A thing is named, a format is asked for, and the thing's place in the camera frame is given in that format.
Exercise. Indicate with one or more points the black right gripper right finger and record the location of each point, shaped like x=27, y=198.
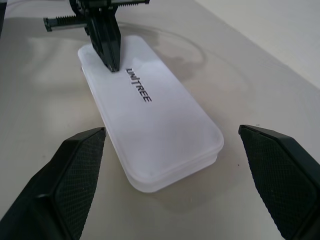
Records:
x=287, y=185

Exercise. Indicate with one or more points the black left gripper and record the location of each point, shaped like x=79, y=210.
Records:
x=85, y=7

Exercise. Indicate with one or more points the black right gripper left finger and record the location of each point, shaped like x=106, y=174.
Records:
x=62, y=190

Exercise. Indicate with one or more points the white pen case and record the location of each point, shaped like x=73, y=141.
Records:
x=155, y=125

